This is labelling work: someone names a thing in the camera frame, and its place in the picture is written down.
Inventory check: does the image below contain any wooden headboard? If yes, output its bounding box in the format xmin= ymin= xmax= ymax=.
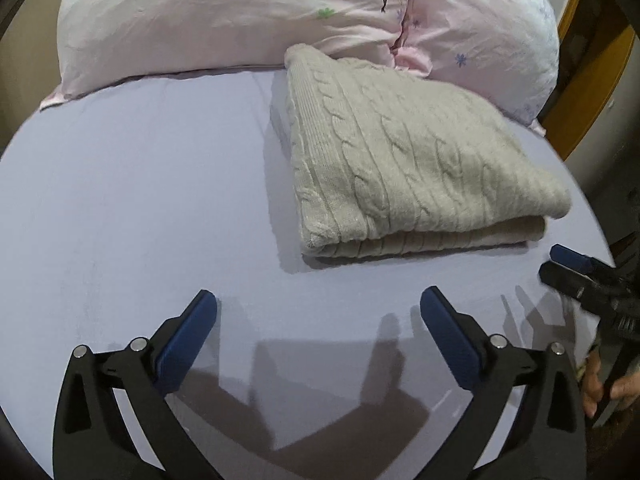
xmin=541 ymin=0 xmax=637 ymax=162

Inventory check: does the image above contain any pale floral pillow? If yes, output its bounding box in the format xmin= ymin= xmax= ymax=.
xmin=400 ymin=0 xmax=560 ymax=137

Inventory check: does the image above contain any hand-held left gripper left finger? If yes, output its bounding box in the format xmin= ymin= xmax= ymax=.
xmin=52 ymin=289 xmax=221 ymax=480

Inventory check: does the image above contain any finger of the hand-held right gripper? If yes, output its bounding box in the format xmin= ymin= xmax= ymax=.
xmin=538 ymin=261 xmax=621 ymax=317
xmin=549 ymin=244 xmax=617 ymax=281

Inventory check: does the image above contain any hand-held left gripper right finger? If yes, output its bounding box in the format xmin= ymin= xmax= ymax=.
xmin=419 ymin=286 xmax=587 ymax=480

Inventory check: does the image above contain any person's right hand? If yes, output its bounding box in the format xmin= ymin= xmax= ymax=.
xmin=581 ymin=346 xmax=640 ymax=418

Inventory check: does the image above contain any lavender bed sheet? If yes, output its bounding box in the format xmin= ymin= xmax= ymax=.
xmin=0 ymin=66 xmax=617 ymax=480

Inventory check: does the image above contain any pink pillow with tree print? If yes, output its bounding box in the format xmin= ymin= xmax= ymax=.
xmin=39 ymin=0 xmax=434 ymax=111

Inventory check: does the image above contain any beige cable-knit sweater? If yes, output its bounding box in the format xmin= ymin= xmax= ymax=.
xmin=270 ymin=43 xmax=572 ymax=261

